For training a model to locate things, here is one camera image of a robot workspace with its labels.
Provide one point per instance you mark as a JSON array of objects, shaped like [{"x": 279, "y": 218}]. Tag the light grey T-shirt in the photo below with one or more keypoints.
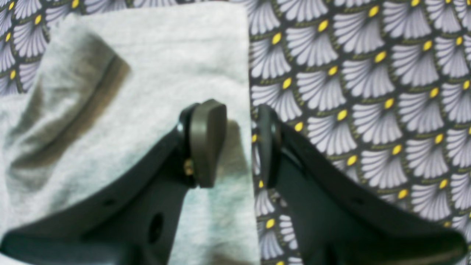
[{"x": 111, "y": 85}]

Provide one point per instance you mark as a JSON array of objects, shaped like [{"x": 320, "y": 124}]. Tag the fan-patterned purple tablecloth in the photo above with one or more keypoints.
[{"x": 382, "y": 87}]

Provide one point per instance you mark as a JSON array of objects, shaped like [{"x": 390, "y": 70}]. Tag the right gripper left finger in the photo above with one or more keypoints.
[{"x": 133, "y": 220}]

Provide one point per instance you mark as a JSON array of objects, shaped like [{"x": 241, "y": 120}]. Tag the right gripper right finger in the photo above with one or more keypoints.
[{"x": 337, "y": 222}]

